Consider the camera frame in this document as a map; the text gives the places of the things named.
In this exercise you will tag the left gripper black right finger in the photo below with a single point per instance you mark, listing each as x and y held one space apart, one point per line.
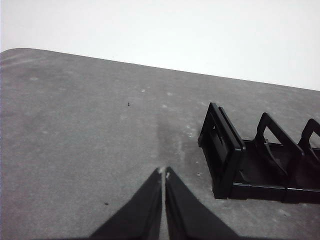
190 215

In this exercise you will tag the black plastic dish rack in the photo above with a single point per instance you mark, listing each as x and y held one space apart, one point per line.
250 170

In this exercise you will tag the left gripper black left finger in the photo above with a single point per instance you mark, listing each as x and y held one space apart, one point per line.
140 215

